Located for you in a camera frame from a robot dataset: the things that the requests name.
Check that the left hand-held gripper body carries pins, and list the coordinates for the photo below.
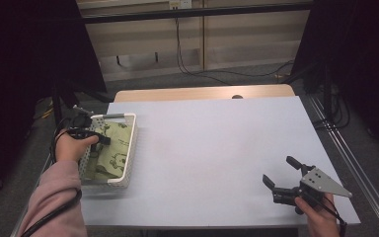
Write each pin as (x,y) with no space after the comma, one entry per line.
(80,123)

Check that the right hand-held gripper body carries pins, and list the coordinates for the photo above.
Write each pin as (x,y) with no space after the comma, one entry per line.
(320,181)

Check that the green printed cloth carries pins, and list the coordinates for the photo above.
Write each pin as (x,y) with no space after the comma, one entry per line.
(116,151)

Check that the white perforated plastic basket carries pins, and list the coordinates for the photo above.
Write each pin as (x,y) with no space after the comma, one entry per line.
(130,154)

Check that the person's left hand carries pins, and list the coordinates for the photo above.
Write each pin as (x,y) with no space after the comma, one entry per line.
(70,148)

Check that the person's right hand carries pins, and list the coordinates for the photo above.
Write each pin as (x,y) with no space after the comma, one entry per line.
(320,220)

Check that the black metal stand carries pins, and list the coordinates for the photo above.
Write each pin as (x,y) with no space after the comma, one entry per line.
(58,105)

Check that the black curtain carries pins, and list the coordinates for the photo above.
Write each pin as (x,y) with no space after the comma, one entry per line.
(358,49)
(23,65)

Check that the wooden table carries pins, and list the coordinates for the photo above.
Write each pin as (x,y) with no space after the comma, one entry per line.
(194,93)

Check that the black horizontal bar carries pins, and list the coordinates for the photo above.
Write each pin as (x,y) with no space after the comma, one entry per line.
(194,13)

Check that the white wall power outlet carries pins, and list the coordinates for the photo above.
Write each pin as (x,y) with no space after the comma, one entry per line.
(180,4)

